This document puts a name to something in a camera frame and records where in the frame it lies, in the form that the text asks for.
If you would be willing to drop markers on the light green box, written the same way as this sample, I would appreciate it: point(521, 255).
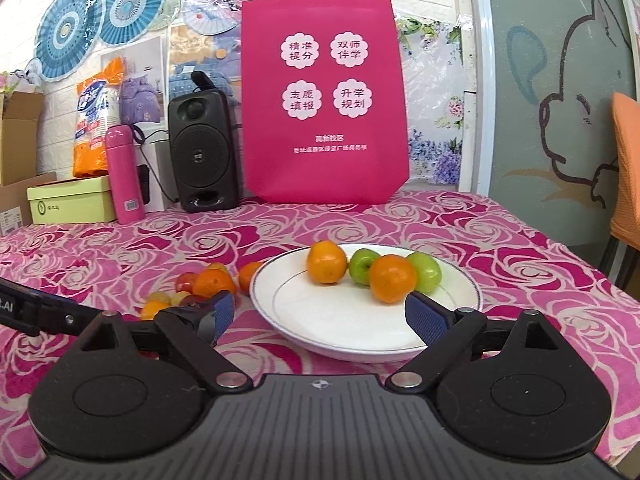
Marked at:
point(70, 202)

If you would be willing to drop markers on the floral plastic sheet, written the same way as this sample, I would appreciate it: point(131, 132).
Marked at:
point(440, 110)

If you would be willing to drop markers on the small yellow-orange fruit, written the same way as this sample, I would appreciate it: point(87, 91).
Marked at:
point(154, 310)

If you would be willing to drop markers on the large orange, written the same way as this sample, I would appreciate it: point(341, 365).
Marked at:
point(326, 262)

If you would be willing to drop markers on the dark red plum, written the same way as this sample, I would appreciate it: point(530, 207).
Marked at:
point(194, 301)

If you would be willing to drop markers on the pale green apple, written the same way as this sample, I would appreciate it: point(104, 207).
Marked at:
point(430, 272)

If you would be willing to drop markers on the orange covered chair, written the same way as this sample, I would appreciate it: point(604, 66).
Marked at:
point(627, 170)

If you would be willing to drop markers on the white paper umbrella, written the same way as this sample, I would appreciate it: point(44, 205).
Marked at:
point(215, 2)

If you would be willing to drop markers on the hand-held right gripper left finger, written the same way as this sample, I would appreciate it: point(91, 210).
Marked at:
point(222, 312)

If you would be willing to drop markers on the pink tote bag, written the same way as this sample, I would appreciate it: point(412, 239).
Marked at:
point(325, 100)

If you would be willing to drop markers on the orange paper cup packet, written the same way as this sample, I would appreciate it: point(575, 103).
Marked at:
point(95, 110)

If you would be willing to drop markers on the pink rose tablecloth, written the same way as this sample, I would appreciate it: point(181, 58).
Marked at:
point(100, 245)

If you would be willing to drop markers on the flat cardboard box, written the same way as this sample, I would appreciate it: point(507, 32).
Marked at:
point(15, 205)

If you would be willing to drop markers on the pink thermos bottle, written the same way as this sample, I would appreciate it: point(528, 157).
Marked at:
point(125, 175)

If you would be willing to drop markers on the white round plate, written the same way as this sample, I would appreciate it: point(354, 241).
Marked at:
point(325, 320)

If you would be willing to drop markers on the white product box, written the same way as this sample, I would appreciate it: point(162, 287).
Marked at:
point(159, 175)

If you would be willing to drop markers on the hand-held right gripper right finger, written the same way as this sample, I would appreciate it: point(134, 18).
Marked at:
point(425, 322)

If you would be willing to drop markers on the orange with dark navel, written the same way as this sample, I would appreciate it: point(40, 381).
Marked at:
point(392, 280)

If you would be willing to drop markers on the red tomato-like fruit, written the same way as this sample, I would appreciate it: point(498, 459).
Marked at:
point(185, 282)

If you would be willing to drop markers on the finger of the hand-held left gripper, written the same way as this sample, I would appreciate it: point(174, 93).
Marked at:
point(60, 310)

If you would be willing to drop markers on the black speaker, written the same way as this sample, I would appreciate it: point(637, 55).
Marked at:
point(202, 155)

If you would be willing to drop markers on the round green apple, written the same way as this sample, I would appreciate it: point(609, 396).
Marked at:
point(362, 267)

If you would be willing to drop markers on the purple bedding poster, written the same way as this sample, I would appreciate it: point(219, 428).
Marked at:
point(142, 85)

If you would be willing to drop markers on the open cardboard box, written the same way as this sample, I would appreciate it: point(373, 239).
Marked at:
point(20, 135)

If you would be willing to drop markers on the small yellow fruit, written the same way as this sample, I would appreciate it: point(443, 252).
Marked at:
point(179, 297)
point(160, 296)

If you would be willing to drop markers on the black microphone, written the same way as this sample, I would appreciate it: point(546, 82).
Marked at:
point(204, 81)

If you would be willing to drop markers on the dark blue paper fan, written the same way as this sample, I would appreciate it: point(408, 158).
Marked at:
point(67, 30)

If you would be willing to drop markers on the light blue paper fan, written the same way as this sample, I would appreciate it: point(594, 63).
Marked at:
point(132, 7)

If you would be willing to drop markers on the blue bedding poster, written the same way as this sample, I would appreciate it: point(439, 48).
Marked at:
point(200, 55)

